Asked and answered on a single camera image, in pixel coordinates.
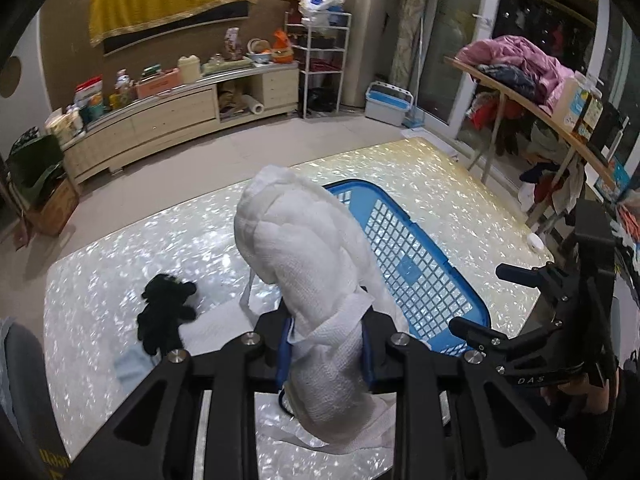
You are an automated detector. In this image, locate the light blue cloth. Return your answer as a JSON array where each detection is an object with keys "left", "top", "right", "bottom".
[{"left": 114, "top": 350, "right": 161, "bottom": 383}]

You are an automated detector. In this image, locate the long wooden table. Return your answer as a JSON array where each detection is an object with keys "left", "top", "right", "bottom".
[{"left": 444, "top": 55, "right": 621, "bottom": 231}]

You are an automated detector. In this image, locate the beige standing air conditioner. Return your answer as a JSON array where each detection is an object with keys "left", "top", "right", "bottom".
[{"left": 342, "top": 0, "right": 393, "bottom": 110}]

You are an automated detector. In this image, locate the red and white packet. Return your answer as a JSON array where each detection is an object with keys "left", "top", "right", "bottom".
[{"left": 74, "top": 76, "right": 105, "bottom": 111}]

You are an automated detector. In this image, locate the patterned curtain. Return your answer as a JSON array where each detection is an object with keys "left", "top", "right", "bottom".
[{"left": 392, "top": 0, "right": 443, "bottom": 81}]

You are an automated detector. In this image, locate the black cloth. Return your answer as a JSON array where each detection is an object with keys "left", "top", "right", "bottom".
[{"left": 137, "top": 274, "right": 198, "bottom": 358}]

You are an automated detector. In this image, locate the dark box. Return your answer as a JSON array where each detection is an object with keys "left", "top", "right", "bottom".
[{"left": 592, "top": 102, "right": 628, "bottom": 161}]

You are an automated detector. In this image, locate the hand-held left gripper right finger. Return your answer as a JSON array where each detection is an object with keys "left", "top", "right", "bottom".
[{"left": 357, "top": 307, "right": 586, "bottom": 480}]

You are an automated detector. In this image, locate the beige television cabinet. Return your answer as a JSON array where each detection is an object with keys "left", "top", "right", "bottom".
[{"left": 62, "top": 60, "right": 301, "bottom": 186}]

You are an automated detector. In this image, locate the mop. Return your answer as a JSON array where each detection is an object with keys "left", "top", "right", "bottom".
[{"left": 405, "top": 17, "right": 426, "bottom": 128}]

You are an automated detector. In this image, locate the amber bottle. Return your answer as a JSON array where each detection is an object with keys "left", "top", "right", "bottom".
[{"left": 570, "top": 92, "right": 606, "bottom": 141}]

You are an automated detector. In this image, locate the person's right hand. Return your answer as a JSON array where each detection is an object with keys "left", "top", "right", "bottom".
[{"left": 542, "top": 367, "right": 631, "bottom": 426}]

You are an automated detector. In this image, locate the pile of clothes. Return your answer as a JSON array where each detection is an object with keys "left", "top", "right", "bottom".
[{"left": 467, "top": 90, "right": 586, "bottom": 216}]

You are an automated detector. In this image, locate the orange bag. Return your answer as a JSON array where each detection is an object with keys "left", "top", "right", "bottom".
[{"left": 271, "top": 27, "right": 295, "bottom": 63}]

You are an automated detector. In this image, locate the white towel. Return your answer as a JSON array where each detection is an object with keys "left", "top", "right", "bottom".
[{"left": 192, "top": 164, "right": 401, "bottom": 453}]

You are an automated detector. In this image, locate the black television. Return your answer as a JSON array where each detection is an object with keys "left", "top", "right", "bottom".
[{"left": 102, "top": 0, "right": 251, "bottom": 57}]

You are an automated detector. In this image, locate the blue and white storage bin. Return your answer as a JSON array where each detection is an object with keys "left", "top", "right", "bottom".
[{"left": 364, "top": 80, "right": 416, "bottom": 128}]

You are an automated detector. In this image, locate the person's grey-clad leg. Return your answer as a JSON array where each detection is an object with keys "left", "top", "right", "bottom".
[{"left": 0, "top": 317, "right": 66, "bottom": 480}]

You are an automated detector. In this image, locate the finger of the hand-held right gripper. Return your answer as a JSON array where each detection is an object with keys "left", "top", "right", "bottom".
[
  {"left": 495, "top": 262, "right": 576, "bottom": 304},
  {"left": 450, "top": 316, "right": 556, "bottom": 361}
]

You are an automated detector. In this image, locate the blue plastic basket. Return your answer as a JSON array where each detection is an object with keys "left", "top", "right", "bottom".
[{"left": 322, "top": 179, "right": 493, "bottom": 358}]

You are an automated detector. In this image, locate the pink clothing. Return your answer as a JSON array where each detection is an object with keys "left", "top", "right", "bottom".
[{"left": 457, "top": 35, "right": 576, "bottom": 111}]

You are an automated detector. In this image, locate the black bag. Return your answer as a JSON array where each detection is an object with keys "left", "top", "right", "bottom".
[{"left": 7, "top": 127, "right": 66, "bottom": 206}]

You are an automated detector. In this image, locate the white plastic jug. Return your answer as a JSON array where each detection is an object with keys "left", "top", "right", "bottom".
[{"left": 550, "top": 72, "right": 591, "bottom": 128}]

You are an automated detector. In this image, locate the cream jar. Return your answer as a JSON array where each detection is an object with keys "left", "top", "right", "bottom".
[{"left": 177, "top": 55, "right": 202, "bottom": 83}]

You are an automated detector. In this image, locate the white metal rack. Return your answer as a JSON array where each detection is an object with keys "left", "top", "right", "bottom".
[{"left": 284, "top": 10, "right": 353, "bottom": 120}]

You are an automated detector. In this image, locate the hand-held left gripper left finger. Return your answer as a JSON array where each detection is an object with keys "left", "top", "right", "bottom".
[{"left": 65, "top": 310, "right": 296, "bottom": 480}]

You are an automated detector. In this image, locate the pink box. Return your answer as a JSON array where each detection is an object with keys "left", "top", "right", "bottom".
[{"left": 134, "top": 69, "right": 181, "bottom": 100}]

